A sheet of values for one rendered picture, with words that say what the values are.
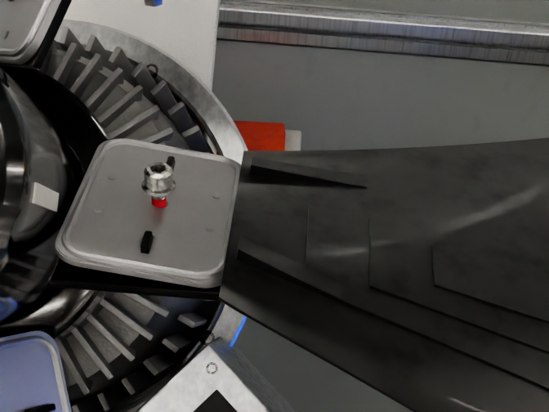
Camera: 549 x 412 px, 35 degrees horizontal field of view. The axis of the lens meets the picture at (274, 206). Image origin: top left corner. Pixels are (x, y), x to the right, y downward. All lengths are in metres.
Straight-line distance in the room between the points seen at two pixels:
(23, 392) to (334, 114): 0.80
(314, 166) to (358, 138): 0.76
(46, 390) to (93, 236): 0.09
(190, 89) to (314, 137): 0.60
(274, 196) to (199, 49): 0.25
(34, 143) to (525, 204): 0.21
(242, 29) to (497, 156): 0.69
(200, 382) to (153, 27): 0.26
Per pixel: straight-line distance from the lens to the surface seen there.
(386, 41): 1.07
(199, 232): 0.34
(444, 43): 1.09
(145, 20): 0.60
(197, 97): 0.54
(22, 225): 0.30
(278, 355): 1.37
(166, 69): 0.55
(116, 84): 0.47
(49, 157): 0.33
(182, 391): 0.44
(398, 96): 1.11
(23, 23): 0.36
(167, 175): 0.34
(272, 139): 1.02
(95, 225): 0.34
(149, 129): 0.46
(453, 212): 0.37
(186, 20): 0.60
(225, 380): 0.44
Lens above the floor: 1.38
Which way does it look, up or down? 34 degrees down
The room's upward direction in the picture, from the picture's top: 4 degrees clockwise
